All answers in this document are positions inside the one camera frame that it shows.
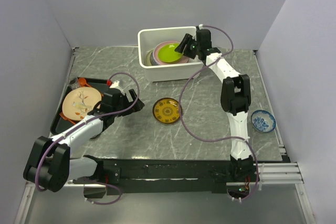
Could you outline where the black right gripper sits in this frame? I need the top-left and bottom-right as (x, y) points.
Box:
(174, 34), (200, 60)

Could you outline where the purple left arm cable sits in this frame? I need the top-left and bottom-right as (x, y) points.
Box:
(34, 72), (140, 206)

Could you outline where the aluminium frame rail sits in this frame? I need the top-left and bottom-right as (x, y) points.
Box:
(248, 60), (303, 190)

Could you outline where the yellow brown patterned plate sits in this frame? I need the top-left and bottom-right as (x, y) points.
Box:
(152, 98), (180, 124)

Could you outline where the pink plate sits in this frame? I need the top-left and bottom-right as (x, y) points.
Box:
(153, 41), (189, 65)

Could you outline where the green plate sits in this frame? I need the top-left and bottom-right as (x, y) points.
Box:
(157, 43), (182, 63)

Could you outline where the orange measuring scoop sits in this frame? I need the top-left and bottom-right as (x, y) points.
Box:
(78, 78), (91, 88)

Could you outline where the blue white patterned bowl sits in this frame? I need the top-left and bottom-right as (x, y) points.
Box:
(251, 110), (276, 133)

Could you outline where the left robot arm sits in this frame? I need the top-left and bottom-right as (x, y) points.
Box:
(23, 88), (144, 192)

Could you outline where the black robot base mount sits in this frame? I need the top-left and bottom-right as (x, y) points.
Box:
(88, 157), (259, 194)

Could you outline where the white plastic bin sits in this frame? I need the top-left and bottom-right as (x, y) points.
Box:
(138, 26), (203, 82)

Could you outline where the beige plate with bird motif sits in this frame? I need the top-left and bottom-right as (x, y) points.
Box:
(62, 87), (102, 121)

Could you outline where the dark plate with deer motif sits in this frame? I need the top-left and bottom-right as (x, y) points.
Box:
(149, 51), (156, 66)

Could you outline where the cream plate with branch motif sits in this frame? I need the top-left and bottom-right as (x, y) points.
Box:
(145, 50), (153, 66)

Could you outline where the clear glass cup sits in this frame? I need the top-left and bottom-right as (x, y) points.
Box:
(68, 78), (81, 90)

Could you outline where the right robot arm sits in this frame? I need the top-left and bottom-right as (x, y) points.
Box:
(175, 26), (253, 181)

